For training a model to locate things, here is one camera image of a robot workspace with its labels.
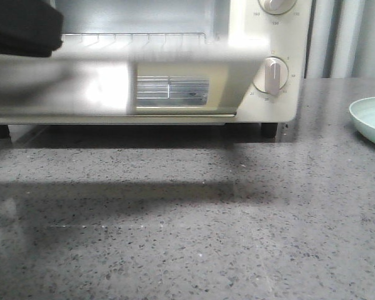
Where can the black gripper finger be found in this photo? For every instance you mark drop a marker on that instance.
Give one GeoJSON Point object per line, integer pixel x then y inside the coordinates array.
{"type": "Point", "coordinates": [29, 28]}

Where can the glass oven door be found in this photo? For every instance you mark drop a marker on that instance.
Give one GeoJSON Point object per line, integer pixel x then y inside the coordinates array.
{"type": "Point", "coordinates": [211, 79]}

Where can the cream white toaster oven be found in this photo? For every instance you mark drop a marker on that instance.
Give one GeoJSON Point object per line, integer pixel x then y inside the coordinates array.
{"type": "Point", "coordinates": [220, 21]}

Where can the upper beige oven knob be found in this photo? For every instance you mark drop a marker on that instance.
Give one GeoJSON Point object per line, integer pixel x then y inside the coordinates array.
{"type": "Point", "coordinates": [276, 7]}

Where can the lower beige timer knob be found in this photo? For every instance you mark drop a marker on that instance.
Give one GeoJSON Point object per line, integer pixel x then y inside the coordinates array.
{"type": "Point", "coordinates": [275, 75]}

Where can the grey white curtain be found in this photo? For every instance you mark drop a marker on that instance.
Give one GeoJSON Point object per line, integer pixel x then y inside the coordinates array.
{"type": "Point", "coordinates": [341, 40]}

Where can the light green plate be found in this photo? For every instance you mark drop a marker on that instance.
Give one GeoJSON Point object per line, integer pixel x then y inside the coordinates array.
{"type": "Point", "coordinates": [362, 114]}

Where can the metal wire oven rack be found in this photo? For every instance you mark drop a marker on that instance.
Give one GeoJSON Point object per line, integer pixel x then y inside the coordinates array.
{"type": "Point", "coordinates": [94, 40]}

